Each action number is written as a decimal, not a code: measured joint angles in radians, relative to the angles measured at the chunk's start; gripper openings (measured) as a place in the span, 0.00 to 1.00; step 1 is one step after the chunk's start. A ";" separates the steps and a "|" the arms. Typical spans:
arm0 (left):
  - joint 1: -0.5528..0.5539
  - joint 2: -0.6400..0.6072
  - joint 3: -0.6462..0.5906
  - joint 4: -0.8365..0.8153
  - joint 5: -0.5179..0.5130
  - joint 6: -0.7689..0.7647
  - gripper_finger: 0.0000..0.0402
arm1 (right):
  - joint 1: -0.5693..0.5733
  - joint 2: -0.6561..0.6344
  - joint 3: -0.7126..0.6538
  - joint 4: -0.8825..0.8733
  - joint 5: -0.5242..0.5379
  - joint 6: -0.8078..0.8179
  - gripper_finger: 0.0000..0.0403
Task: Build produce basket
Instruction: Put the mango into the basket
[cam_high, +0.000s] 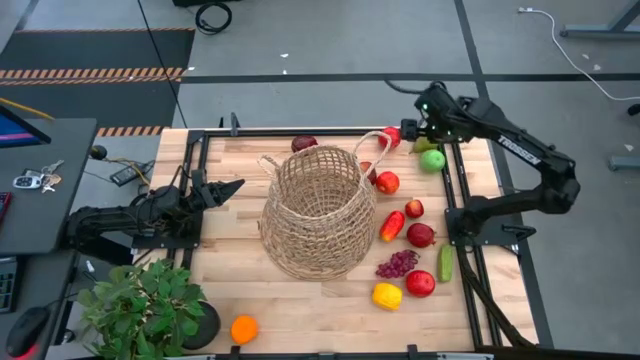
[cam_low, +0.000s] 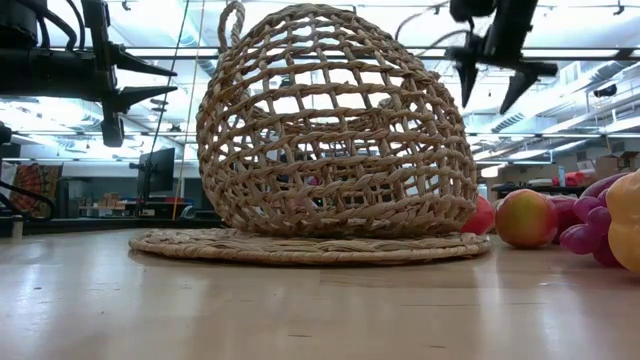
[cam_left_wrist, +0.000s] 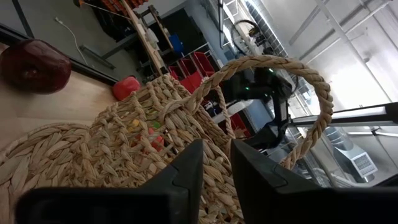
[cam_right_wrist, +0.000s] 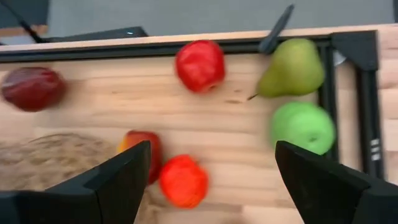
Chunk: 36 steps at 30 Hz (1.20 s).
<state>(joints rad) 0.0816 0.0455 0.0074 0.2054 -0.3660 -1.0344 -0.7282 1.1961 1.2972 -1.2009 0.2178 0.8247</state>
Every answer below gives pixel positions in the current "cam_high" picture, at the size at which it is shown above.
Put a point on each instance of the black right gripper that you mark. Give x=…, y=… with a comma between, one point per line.
x=437, y=122

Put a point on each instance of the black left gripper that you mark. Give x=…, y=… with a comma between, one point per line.
x=202, y=196

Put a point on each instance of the green pear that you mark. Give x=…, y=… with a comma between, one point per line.
x=422, y=145

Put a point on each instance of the bright green apple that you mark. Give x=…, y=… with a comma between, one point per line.
x=432, y=161

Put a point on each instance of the red tomato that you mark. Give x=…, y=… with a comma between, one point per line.
x=387, y=183

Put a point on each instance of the small red apple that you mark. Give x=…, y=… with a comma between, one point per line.
x=414, y=209

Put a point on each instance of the dark maroon apple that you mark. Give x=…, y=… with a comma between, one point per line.
x=304, y=143

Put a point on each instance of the crimson pomegranate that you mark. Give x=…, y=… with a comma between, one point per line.
x=421, y=235

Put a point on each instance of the open-weave seagrass basket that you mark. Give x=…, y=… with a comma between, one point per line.
x=320, y=240

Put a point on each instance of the purple grape bunch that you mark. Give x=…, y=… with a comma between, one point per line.
x=397, y=265

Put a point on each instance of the orange fruit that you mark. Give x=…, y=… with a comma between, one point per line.
x=244, y=329

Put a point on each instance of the green cucumber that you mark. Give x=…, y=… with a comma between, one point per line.
x=445, y=263

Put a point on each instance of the large red apple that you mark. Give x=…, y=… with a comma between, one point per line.
x=420, y=284

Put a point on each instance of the yellow bell pepper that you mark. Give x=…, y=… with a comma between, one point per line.
x=387, y=296

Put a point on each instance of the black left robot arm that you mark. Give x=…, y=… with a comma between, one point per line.
x=110, y=220

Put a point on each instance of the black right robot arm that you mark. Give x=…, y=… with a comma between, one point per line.
x=525, y=150

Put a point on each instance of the black power adapter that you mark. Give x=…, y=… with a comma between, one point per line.
x=127, y=174

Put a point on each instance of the black plant pot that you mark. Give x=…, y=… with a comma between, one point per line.
x=207, y=327

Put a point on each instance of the green leafy plant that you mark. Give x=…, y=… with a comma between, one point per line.
x=145, y=310

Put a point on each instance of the black desk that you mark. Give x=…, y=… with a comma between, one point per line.
x=50, y=210

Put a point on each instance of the bunch of keys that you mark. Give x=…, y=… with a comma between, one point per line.
x=50, y=177

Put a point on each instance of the black hazard-striped floor mat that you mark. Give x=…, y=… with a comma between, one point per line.
x=100, y=50

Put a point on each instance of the grey car key fob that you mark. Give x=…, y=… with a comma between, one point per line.
x=26, y=181

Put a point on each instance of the computer monitor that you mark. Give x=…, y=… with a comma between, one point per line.
x=15, y=132

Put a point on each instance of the grey furniture foot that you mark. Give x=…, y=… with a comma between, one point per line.
x=625, y=163

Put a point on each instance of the red and black gadget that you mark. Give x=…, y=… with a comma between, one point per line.
x=4, y=206

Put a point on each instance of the black caster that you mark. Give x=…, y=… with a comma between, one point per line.
x=635, y=109

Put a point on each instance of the black keyboard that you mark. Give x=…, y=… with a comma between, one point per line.
x=7, y=285

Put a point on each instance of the black computer mouse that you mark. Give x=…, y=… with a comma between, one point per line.
x=27, y=330

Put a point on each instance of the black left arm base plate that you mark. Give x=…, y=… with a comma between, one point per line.
x=165, y=243

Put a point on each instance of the black aluminium rig frame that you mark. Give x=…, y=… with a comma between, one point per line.
x=300, y=132

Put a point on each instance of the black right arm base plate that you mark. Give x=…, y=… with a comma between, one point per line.
x=500, y=232

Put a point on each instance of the grey desk leg frame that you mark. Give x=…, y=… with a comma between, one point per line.
x=600, y=33

